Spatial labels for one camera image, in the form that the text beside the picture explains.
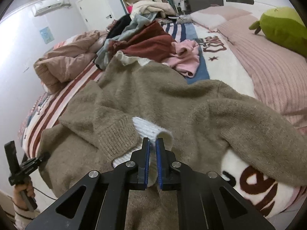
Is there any pink knit garment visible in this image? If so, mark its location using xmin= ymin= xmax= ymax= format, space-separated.
xmin=161 ymin=39 xmax=200 ymax=78

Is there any blue wall poster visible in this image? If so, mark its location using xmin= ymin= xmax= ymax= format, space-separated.
xmin=40 ymin=26 xmax=54 ymax=44

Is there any green plush toy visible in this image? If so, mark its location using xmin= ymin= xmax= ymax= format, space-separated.
xmin=249 ymin=7 xmax=306 ymax=57

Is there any pink pillow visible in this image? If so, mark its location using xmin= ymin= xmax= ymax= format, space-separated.
xmin=190 ymin=6 xmax=251 ymax=30

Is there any white door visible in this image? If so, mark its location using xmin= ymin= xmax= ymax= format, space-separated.
xmin=77 ymin=0 xmax=114 ymax=31

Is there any pink ribbed bedspread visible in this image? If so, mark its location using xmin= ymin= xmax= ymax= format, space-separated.
xmin=212 ymin=13 xmax=306 ymax=134

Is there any black garment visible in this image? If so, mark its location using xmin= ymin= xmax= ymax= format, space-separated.
xmin=106 ymin=14 xmax=132 ymax=39

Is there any white printed plush blanket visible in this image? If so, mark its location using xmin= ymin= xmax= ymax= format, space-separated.
xmin=19 ymin=23 xmax=306 ymax=218

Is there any white air conditioner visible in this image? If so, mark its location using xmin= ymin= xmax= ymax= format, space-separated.
xmin=31 ymin=0 xmax=71 ymax=17

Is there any cream knit sleeve forearm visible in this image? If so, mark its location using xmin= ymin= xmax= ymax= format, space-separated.
xmin=13 ymin=203 xmax=41 ymax=230

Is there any cream clothes pile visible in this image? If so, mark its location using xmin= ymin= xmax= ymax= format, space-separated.
xmin=130 ymin=0 xmax=176 ymax=19

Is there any dark red garment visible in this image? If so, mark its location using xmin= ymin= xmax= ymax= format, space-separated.
xmin=108 ymin=21 xmax=175 ymax=63

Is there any person's left hand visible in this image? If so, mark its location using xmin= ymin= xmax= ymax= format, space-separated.
xmin=12 ymin=179 xmax=35 ymax=210

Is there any olive brown fuzzy sweater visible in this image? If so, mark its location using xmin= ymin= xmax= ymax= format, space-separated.
xmin=37 ymin=50 xmax=307 ymax=230

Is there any pink brown duvet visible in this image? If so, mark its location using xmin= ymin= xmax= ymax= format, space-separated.
xmin=33 ymin=30 xmax=108 ymax=94

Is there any grey blue garment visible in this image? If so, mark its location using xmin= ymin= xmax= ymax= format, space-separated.
xmin=94 ymin=12 xmax=157 ymax=70

